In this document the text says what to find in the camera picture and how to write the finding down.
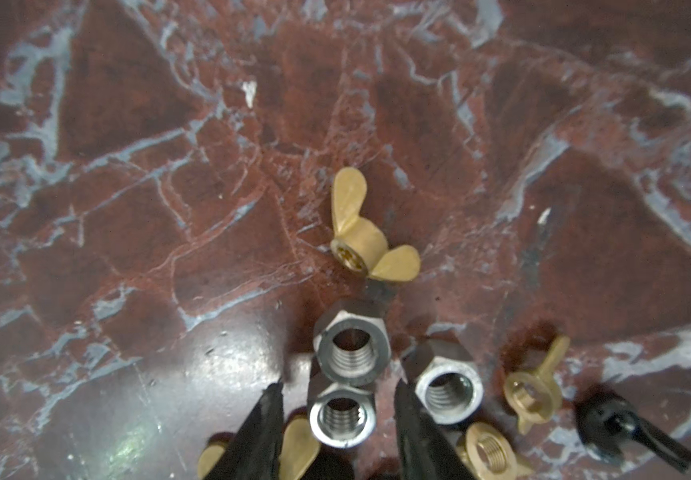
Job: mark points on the black wing nut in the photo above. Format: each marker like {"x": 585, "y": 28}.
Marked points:
{"x": 605, "y": 421}

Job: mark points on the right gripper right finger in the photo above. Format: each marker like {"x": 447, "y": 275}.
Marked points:
{"x": 424, "y": 453}

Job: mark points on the brass wing nut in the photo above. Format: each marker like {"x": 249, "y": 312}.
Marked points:
{"x": 489, "y": 455}
{"x": 300, "y": 450}
{"x": 358, "y": 243}
{"x": 534, "y": 395}

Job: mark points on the brass wing nut far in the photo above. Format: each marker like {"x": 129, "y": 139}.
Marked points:
{"x": 358, "y": 243}

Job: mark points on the brass wing nut bottom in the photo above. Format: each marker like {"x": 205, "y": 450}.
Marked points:
{"x": 489, "y": 455}

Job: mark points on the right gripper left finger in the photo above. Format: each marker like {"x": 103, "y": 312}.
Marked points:
{"x": 254, "y": 452}

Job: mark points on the brass wing nut left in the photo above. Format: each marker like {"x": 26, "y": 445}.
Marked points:
{"x": 300, "y": 450}

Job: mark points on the steel hex nut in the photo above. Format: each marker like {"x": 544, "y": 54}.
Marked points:
{"x": 444, "y": 377}
{"x": 341, "y": 416}
{"x": 351, "y": 342}

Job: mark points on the brass wing nut right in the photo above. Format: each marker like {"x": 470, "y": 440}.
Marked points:
{"x": 534, "y": 395}

